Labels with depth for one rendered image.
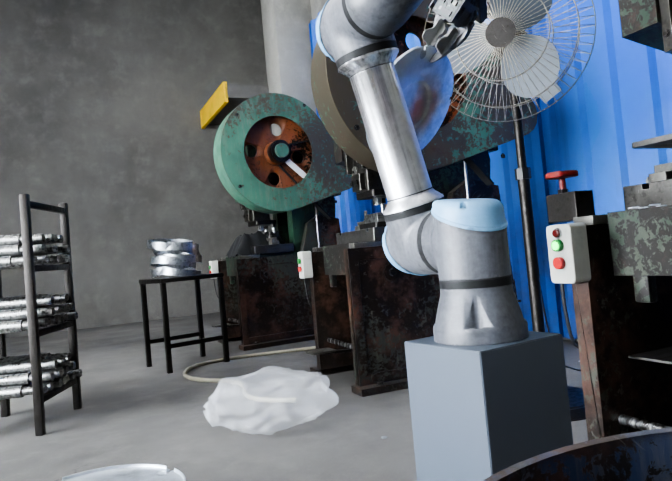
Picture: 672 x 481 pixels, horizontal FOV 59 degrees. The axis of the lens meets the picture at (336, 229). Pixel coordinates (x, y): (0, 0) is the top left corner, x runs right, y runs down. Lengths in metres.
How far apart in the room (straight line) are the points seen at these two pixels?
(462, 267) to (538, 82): 1.33
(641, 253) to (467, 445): 0.67
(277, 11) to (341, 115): 4.30
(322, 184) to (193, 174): 3.59
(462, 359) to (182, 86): 7.12
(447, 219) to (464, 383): 0.25
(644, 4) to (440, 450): 1.11
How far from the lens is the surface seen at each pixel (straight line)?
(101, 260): 7.40
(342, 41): 1.09
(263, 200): 4.04
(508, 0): 2.25
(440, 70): 1.48
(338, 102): 2.42
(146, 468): 1.23
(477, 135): 2.71
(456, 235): 0.95
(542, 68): 2.19
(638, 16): 1.62
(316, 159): 4.24
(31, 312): 2.64
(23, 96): 7.68
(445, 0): 1.39
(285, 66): 6.45
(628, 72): 3.25
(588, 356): 1.51
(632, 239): 1.46
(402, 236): 1.07
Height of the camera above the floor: 0.61
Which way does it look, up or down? 2 degrees up
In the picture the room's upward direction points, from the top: 5 degrees counter-clockwise
